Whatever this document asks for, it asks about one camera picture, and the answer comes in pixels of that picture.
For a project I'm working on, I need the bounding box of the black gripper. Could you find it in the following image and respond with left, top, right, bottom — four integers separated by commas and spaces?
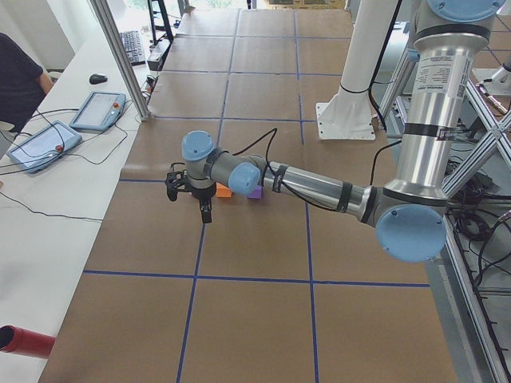
191, 184, 216, 223

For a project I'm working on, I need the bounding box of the orange foam block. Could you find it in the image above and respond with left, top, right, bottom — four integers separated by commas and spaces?
216, 183, 232, 198

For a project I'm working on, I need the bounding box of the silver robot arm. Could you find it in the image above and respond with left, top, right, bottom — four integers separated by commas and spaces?
166, 1, 501, 263

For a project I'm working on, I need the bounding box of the purple foam block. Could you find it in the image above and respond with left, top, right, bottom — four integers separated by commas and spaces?
247, 185, 263, 199

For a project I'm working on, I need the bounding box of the far teach pendant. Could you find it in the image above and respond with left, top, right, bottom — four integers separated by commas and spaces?
69, 91, 126, 132

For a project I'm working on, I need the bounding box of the teach pendant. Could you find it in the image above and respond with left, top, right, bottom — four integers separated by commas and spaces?
69, 91, 126, 132
7, 120, 82, 173

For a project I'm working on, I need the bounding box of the black computer mouse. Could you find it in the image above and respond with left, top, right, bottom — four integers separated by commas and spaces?
89, 73, 108, 85

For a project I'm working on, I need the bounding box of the near teach pendant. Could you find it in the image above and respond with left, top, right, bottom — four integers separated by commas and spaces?
7, 120, 82, 173

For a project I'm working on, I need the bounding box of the black keyboard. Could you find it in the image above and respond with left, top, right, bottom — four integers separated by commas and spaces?
119, 30, 145, 65

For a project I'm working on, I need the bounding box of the seated person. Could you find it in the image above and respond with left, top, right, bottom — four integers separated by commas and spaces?
1, 33, 53, 137

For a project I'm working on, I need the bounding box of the red cylinder bottle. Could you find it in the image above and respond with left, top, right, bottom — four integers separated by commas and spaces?
1, 325, 56, 359

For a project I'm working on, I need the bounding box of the black camera cable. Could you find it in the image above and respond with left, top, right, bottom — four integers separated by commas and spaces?
167, 127, 402, 212

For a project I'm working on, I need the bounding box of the aluminium frame post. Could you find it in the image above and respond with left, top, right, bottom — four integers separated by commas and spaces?
90, 0, 150, 121

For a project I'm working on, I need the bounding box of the white pedestal column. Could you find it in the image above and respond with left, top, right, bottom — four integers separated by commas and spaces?
316, 1, 414, 140

